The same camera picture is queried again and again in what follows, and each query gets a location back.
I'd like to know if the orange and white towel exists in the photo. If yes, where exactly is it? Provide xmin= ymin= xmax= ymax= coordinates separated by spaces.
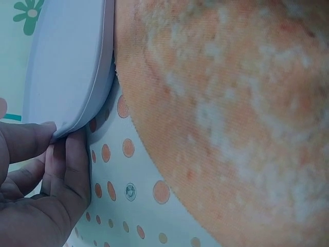
xmin=112 ymin=0 xmax=329 ymax=247

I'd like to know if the white round plate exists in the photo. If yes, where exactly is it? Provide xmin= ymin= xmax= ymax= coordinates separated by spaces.
xmin=22 ymin=0 xmax=116 ymax=142

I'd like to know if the person's left hand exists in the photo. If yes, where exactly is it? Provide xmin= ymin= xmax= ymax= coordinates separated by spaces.
xmin=0 ymin=121 xmax=93 ymax=247

